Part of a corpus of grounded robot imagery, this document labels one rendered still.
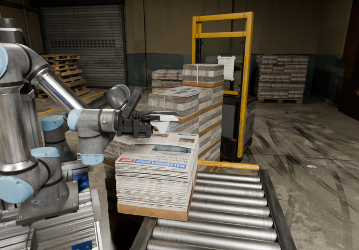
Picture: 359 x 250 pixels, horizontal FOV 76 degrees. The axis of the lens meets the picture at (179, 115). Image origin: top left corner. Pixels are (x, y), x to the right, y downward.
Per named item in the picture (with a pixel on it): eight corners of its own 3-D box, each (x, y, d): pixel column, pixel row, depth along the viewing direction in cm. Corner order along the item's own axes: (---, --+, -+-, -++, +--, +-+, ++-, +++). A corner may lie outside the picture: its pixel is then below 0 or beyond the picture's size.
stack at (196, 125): (108, 228, 194) (99, 135, 172) (181, 170, 289) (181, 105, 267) (143, 249, 174) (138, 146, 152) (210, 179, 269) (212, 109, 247)
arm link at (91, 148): (110, 153, 88) (108, 126, 85) (100, 168, 78) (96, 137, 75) (90, 153, 89) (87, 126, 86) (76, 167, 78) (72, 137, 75)
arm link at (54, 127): (39, 142, 137) (35, 120, 133) (52, 134, 150) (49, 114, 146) (59, 142, 136) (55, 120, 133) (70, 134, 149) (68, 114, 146)
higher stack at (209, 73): (181, 170, 288) (181, 64, 254) (193, 161, 313) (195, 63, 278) (209, 179, 269) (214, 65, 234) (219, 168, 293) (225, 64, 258)
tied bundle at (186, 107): (148, 117, 217) (147, 93, 211) (166, 111, 241) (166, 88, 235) (182, 124, 198) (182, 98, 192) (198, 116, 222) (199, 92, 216)
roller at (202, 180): (173, 180, 128) (173, 172, 126) (262, 189, 120) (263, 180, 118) (171, 185, 123) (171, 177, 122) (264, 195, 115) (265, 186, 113)
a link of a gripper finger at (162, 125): (178, 134, 71) (154, 131, 76) (178, 115, 70) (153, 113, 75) (173, 136, 69) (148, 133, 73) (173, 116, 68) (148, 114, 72)
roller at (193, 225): (157, 221, 97) (157, 211, 96) (276, 237, 89) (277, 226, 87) (154, 230, 92) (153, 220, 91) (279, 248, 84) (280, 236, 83)
